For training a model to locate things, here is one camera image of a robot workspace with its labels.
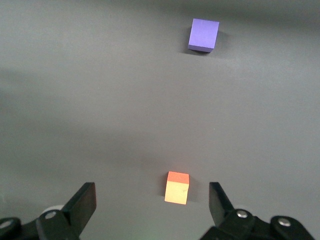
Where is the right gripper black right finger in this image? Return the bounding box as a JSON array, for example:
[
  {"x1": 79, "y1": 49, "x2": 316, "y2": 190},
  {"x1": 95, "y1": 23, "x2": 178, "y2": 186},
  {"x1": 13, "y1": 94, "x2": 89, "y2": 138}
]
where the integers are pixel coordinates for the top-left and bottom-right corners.
[{"x1": 201, "y1": 181, "x2": 316, "y2": 240}]

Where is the purple cube block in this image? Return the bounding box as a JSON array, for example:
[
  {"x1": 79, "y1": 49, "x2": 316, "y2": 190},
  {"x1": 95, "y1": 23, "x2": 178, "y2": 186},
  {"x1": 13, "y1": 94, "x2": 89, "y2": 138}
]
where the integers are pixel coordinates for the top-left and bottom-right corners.
[{"x1": 187, "y1": 18, "x2": 220, "y2": 54}]

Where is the dark gray table mat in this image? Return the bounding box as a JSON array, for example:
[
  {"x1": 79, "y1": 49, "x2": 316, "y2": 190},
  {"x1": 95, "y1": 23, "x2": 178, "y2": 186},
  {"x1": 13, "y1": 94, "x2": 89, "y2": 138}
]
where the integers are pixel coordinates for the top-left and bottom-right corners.
[{"x1": 0, "y1": 0, "x2": 320, "y2": 240}]

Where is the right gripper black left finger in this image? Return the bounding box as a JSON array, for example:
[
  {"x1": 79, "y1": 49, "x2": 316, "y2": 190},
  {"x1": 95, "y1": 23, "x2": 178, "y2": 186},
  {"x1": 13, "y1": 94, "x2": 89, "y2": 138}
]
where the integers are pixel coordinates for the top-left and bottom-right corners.
[{"x1": 0, "y1": 182, "x2": 97, "y2": 240}]

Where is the orange cube block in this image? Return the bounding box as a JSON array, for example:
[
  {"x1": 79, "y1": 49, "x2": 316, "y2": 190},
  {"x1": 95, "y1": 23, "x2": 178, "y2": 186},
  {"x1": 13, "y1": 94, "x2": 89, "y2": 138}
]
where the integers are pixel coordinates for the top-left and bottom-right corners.
[{"x1": 164, "y1": 171, "x2": 190, "y2": 206}]

